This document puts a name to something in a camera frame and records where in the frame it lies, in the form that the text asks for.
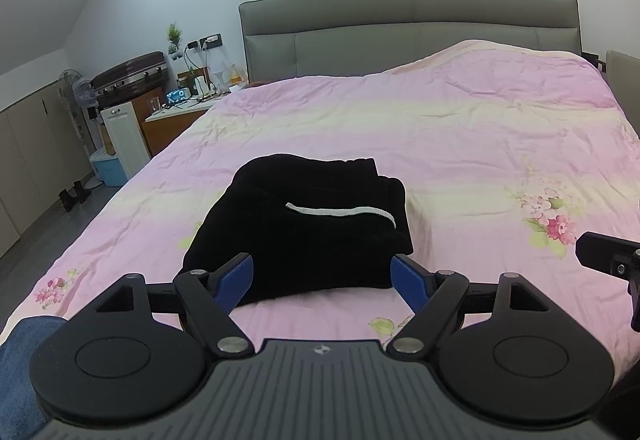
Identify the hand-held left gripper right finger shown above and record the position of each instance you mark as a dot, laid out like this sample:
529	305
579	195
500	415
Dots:
407	286

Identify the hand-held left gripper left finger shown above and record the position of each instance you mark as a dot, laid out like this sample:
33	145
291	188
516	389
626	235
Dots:
237	281

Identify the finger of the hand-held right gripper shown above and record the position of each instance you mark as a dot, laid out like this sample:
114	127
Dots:
600	251

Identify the black pants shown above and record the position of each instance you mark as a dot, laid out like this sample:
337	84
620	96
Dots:
300	245

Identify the pink floral bed cover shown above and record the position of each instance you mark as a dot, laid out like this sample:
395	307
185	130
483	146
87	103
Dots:
400	119

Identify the wooden nightstand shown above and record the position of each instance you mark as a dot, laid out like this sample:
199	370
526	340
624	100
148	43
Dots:
172	124

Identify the blue storage box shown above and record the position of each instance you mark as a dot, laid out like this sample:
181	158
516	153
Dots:
107	169

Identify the black boot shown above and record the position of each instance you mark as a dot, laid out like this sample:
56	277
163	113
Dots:
82	192
67	201

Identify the white narrow cabinet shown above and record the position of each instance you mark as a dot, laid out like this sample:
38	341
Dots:
124	139

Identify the grey upholstered chair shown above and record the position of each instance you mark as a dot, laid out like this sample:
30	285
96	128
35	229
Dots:
622	69

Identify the blue patterned box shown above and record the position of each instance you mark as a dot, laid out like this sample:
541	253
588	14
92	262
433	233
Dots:
178	96

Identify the clear drinking glass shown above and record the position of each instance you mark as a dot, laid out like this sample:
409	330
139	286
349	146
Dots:
155	104

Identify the clear glass jug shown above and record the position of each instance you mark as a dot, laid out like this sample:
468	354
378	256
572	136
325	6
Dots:
233	74

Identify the person's leg in jeans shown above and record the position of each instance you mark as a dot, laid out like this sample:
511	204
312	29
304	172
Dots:
22	370

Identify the dark red suitcase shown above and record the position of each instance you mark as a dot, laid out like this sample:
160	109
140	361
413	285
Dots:
131	73

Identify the standing fan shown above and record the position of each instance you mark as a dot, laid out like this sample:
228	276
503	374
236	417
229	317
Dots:
76	92

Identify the small green plant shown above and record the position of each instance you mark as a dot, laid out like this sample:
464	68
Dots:
174	35

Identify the grey padded headboard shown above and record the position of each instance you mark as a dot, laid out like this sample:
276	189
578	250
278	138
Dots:
410	29

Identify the wall socket with chargers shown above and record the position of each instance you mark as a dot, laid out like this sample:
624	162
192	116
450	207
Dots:
210	41

